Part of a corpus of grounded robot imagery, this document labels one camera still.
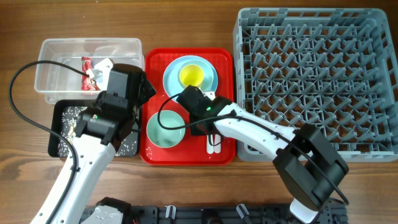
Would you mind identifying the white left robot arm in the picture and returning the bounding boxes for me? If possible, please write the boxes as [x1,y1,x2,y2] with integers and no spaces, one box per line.
[33,71,155,223]

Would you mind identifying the light blue plate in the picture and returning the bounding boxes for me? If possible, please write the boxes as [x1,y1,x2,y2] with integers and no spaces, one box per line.
[163,55,218,97]

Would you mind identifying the black rectangular tray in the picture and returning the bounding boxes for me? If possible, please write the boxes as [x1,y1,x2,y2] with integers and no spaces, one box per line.
[48,100,140,157]

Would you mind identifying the grey dishwasher rack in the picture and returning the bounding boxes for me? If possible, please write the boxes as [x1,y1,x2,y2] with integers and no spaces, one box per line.
[233,7,397,162]

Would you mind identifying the spilled rice and food scraps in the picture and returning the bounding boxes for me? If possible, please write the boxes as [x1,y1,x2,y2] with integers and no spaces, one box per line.
[55,106,139,157]

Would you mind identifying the red snack wrapper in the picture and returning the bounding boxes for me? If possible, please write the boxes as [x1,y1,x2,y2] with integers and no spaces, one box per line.
[81,57,99,91]

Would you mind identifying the white plastic fork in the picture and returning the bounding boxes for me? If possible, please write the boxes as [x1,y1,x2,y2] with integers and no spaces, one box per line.
[213,134,221,154]

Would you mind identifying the clear plastic bin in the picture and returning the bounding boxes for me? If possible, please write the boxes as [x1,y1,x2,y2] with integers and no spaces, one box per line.
[34,38,145,105]

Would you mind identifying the red plastic tray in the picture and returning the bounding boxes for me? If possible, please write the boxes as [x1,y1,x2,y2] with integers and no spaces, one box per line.
[139,47,236,166]

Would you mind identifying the white tissue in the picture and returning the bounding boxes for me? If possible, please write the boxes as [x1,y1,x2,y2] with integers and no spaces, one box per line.
[95,76,108,91]

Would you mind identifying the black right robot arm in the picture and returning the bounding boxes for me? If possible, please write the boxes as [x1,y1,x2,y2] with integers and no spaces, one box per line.
[181,95,349,223]

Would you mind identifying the green bowl with food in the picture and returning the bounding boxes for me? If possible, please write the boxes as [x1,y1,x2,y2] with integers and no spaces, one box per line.
[146,110,185,148]

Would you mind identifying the white plastic spoon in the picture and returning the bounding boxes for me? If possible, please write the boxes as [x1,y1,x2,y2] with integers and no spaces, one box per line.
[206,135,214,154]

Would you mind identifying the yellow plastic cup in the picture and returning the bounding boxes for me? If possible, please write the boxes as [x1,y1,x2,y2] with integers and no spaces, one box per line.
[178,64,205,88]

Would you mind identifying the light blue bowl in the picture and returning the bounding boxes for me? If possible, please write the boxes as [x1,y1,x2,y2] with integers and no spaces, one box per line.
[178,60,214,91]

